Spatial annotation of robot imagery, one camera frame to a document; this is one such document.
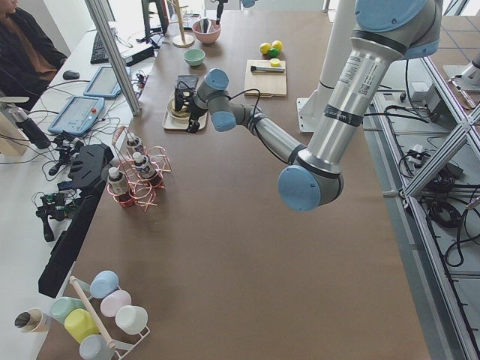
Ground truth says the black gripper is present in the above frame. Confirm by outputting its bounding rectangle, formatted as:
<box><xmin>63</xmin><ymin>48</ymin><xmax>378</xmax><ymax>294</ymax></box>
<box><xmin>187</xmin><ymin>95</ymin><xmax>208</xmax><ymax>134</ymax></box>
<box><xmin>216</xmin><ymin>0</ymin><xmax>227</xmax><ymax>25</ymax></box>

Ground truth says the white round plate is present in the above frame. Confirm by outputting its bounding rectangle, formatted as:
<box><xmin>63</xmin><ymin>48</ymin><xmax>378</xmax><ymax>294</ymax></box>
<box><xmin>167</xmin><ymin>98</ymin><xmax>190</xmax><ymax>122</ymax></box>

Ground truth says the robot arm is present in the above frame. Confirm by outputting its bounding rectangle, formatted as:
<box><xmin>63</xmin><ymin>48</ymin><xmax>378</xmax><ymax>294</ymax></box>
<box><xmin>188</xmin><ymin>1</ymin><xmax>443</xmax><ymax>212</ymax></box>
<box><xmin>215</xmin><ymin>0</ymin><xmax>256</xmax><ymax>25</ymax></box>

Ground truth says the cream rabbit tray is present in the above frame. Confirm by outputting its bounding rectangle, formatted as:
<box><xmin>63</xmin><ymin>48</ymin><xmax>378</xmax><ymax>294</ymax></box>
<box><xmin>163</xmin><ymin>92</ymin><xmax>208</xmax><ymax>132</ymax></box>

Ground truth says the metal ice scoop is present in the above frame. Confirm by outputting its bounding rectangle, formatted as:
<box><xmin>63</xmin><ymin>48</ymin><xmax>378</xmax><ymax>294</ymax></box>
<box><xmin>198</xmin><ymin>18</ymin><xmax>214</xmax><ymax>34</ymax></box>

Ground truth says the pink bowl with ice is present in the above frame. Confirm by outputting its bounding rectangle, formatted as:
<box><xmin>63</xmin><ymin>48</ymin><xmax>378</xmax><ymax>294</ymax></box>
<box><xmin>192</xmin><ymin>19</ymin><xmax>221</xmax><ymax>44</ymax></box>

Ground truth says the grey folded cloth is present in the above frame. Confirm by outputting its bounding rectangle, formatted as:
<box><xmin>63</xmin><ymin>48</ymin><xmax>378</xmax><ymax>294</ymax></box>
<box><xmin>175</xmin><ymin>74</ymin><xmax>199</xmax><ymax>89</ymax></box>

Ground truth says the wooden cup tree stand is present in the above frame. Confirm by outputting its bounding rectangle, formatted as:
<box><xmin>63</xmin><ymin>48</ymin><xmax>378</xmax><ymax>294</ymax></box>
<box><xmin>167</xmin><ymin>0</ymin><xmax>195</xmax><ymax>48</ymax></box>

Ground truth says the green ceramic bowl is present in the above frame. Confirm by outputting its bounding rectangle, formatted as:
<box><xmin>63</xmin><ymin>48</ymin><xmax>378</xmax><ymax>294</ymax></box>
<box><xmin>184</xmin><ymin>49</ymin><xmax>206</xmax><ymax>67</ymax></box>

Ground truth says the yellow lemon far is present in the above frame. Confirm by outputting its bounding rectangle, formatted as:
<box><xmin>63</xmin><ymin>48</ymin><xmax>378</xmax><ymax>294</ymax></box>
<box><xmin>259</xmin><ymin>42</ymin><xmax>272</xmax><ymax>55</ymax></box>

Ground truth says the yellow lemon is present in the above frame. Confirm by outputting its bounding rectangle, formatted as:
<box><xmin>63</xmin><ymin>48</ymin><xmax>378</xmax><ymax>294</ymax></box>
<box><xmin>271</xmin><ymin>40</ymin><xmax>283</xmax><ymax>51</ymax></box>
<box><xmin>259</xmin><ymin>42</ymin><xmax>272</xmax><ymax>55</ymax></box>

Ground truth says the tea bottle back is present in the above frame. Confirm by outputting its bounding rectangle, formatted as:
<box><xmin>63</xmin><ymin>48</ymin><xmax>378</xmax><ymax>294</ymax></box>
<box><xmin>126</xmin><ymin>133</ymin><xmax>145</xmax><ymax>157</ymax></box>

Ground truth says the tea bottle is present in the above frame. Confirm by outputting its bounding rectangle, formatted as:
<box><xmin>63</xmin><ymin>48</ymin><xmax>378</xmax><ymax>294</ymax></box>
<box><xmin>126</xmin><ymin>133</ymin><xmax>145</xmax><ymax>157</ymax></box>
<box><xmin>108</xmin><ymin>166</ymin><xmax>134</xmax><ymax>207</ymax></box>
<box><xmin>133</xmin><ymin>151</ymin><xmax>164</xmax><ymax>188</ymax></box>

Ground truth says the tea bottle front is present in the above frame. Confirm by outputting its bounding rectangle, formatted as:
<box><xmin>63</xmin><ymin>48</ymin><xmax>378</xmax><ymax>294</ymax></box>
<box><xmin>133</xmin><ymin>151</ymin><xmax>164</xmax><ymax>188</ymax></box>

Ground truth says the yellow lemon near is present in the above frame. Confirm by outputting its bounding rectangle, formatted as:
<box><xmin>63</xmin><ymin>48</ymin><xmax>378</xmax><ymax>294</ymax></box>
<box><xmin>271</xmin><ymin>40</ymin><xmax>283</xmax><ymax>51</ymax></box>

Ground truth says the green lime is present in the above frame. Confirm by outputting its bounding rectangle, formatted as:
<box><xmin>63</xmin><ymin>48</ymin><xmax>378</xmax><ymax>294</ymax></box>
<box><xmin>268</xmin><ymin>48</ymin><xmax>281</xmax><ymax>59</ymax></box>

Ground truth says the steel muddler black tip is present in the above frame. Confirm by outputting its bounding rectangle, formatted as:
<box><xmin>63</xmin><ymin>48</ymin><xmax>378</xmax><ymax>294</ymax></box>
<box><xmin>250</xmin><ymin>65</ymin><xmax>276</xmax><ymax>73</ymax></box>

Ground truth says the half lemon slice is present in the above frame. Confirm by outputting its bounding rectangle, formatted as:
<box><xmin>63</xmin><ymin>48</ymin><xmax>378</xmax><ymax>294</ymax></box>
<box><xmin>270</xmin><ymin>58</ymin><xmax>281</xmax><ymax>68</ymax></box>

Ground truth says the wooden cutting board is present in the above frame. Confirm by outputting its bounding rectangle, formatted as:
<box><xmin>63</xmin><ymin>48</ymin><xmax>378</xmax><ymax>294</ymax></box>
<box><xmin>244</xmin><ymin>59</ymin><xmax>287</xmax><ymax>97</ymax></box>

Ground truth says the blue teach pendant upper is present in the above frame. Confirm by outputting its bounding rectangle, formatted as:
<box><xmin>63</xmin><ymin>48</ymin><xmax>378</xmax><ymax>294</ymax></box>
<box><xmin>83</xmin><ymin>66</ymin><xmax>122</xmax><ymax>99</ymax></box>

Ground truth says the blue teach pendant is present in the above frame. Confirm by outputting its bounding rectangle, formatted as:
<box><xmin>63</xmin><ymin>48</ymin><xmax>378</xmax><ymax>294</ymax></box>
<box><xmin>48</xmin><ymin>96</ymin><xmax>105</xmax><ymax>136</ymax></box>
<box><xmin>83</xmin><ymin>66</ymin><xmax>122</xmax><ymax>99</ymax></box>

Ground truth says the blue teach pendant lower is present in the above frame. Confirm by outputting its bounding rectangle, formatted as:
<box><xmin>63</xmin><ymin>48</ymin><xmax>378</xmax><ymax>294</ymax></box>
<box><xmin>48</xmin><ymin>96</ymin><xmax>105</xmax><ymax>136</ymax></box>

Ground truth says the black keyboard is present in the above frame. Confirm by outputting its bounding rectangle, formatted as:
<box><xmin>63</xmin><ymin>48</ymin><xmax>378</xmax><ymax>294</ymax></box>
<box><xmin>90</xmin><ymin>32</ymin><xmax>109</xmax><ymax>65</ymax></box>

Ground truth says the black computer mouse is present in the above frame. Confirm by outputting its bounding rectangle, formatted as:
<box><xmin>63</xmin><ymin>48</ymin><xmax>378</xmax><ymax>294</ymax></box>
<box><xmin>62</xmin><ymin>70</ymin><xmax>80</xmax><ymax>80</ymax></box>

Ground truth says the black thermos bottle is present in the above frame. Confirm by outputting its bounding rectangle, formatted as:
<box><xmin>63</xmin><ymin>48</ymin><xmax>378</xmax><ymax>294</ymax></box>
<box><xmin>8</xmin><ymin>106</ymin><xmax>51</xmax><ymax>149</ymax></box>

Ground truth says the seated person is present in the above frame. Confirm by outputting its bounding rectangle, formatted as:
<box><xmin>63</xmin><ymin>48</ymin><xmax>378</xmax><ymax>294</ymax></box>
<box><xmin>1</xmin><ymin>0</ymin><xmax>68</xmax><ymax>110</ymax></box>

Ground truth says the white cup rack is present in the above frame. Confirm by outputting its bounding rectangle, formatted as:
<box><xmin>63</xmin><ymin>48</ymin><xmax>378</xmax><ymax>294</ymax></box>
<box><xmin>50</xmin><ymin>270</ymin><xmax>151</xmax><ymax>359</ymax></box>

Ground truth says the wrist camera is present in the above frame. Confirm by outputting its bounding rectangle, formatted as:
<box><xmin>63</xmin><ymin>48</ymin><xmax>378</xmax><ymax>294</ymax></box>
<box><xmin>173</xmin><ymin>80</ymin><xmax>196</xmax><ymax>112</ymax></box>

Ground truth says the copper wire bottle rack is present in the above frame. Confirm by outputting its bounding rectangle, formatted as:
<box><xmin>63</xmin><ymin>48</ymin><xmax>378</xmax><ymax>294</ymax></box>
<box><xmin>106</xmin><ymin>125</ymin><xmax>172</xmax><ymax>211</ymax></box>

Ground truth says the aluminium frame post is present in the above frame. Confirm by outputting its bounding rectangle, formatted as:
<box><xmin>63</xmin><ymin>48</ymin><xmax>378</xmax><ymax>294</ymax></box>
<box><xmin>85</xmin><ymin>0</ymin><xmax>142</xmax><ymax>116</ymax></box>

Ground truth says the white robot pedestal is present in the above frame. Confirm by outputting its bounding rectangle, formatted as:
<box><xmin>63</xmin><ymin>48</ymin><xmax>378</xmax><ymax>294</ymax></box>
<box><xmin>297</xmin><ymin>0</ymin><xmax>356</xmax><ymax>133</ymax></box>

